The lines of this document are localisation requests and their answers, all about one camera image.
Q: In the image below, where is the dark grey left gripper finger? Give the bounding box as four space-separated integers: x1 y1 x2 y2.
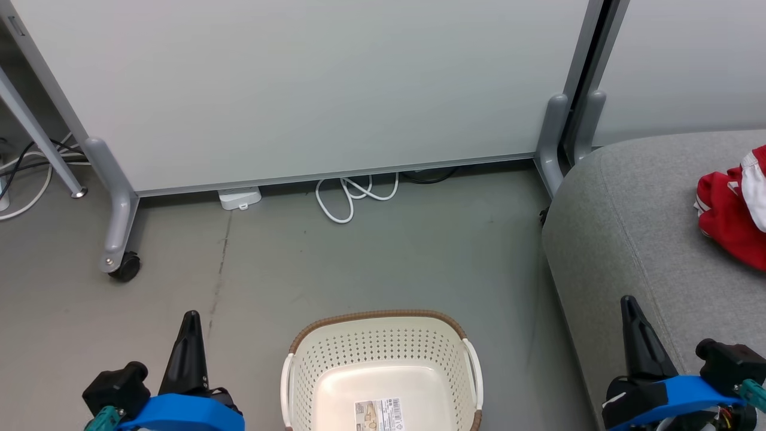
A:
157 310 210 397

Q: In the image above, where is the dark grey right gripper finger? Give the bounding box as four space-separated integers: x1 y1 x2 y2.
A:
620 296 681 385

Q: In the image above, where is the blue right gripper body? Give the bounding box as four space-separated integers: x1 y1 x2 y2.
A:
603 374 744 431

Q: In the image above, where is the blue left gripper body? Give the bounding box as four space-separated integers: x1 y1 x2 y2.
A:
118 387 247 431

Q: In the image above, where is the red garment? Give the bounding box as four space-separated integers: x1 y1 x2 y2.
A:
694 144 766 271

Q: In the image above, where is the cream perforated laundry basket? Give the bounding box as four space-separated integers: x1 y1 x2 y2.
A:
280 309 484 431

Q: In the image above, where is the black caster wheel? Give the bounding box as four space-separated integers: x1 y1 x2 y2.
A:
110 251 142 283

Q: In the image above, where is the grey fabric sofa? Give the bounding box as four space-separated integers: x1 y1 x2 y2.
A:
542 129 766 431

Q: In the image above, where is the small white floor box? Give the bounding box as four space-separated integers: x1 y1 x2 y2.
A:
218 187 262 211

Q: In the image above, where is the long grey partition foot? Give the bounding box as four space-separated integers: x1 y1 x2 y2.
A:
83 137 141 274

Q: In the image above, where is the paper label sticker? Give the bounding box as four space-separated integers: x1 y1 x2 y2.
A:
354 397 405 431

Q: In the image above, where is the short grey partition foot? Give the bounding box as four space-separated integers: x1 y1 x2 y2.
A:
573 90 607 166
534 93 570 199

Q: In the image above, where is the grey metal table leg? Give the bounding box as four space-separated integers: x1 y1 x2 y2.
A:
0 65 89 199

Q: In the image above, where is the narrow white partition panel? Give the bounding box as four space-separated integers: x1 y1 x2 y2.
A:
566 0 766 163

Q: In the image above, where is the wide white partition panel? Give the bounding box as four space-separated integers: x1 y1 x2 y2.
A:
0 0 605 198

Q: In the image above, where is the white looped cable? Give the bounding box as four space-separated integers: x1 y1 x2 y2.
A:
315 172 400 224

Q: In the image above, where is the white cable bundle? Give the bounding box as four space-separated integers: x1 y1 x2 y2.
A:
0 135 90 222

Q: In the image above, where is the black cable bundle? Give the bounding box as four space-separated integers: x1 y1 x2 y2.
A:
0 139 87 201

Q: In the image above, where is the black cable under panel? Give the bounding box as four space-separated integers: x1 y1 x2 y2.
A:
400 168 458 184

